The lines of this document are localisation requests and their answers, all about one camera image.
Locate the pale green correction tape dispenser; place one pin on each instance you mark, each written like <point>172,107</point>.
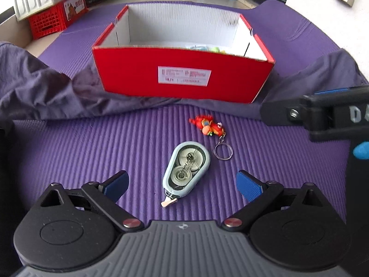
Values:
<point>187,167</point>

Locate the red plastic crate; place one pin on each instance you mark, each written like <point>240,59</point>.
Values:
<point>46,23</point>

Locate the person's right hand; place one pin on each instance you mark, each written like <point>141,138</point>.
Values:
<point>362,151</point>

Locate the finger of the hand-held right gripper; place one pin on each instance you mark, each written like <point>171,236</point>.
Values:
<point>331,91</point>
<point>282,112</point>

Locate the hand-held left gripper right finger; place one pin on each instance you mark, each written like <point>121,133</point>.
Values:
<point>249,186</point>

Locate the red cardboard shoe box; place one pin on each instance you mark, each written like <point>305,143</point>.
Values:
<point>129,72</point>

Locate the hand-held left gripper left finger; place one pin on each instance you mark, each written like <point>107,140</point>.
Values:
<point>116,184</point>

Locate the purple foam mat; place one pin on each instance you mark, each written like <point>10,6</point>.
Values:
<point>86,150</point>

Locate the person's dusky purple trousers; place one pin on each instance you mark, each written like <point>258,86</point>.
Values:
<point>43,92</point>

